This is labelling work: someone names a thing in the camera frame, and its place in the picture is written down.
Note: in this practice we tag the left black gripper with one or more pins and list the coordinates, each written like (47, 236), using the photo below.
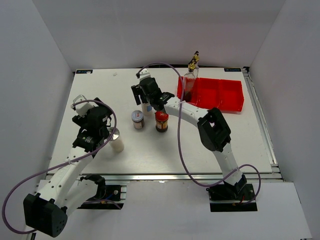
(80, 121)

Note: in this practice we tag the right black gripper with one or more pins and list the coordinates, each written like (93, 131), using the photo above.
(137, 90)

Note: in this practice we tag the blue label spice shaker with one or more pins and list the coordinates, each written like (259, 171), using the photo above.
(146, 107)

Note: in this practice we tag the silver lid white shaker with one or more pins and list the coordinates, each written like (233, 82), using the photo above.
(116, 141)

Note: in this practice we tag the red lid sauce jar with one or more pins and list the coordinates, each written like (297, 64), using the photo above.
(161, 119)

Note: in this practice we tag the glass bottle with dark sauce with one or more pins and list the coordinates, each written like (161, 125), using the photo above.
(190, 83)

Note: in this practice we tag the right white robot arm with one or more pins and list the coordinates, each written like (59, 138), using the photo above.
(214, 132)

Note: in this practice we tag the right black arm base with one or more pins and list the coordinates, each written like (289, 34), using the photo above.
(222, 193)

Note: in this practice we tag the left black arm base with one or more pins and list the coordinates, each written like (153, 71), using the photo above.
(109, 196)

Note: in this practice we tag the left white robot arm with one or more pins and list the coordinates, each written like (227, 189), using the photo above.
(47, 211)

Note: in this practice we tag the small white lid jar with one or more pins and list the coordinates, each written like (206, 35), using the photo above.
(137, 118)

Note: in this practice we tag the empty glass oil bottle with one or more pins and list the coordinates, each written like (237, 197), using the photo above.
(196, 59)

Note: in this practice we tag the red plastic organizer bin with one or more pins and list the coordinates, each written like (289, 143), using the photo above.
(207, 93)

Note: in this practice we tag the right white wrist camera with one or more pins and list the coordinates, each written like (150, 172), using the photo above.
(143, 74)

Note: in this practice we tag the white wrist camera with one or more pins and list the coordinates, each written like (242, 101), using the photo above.
(81, 108)
(143, 74)

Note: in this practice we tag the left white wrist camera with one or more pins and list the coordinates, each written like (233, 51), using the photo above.
(81, 108)

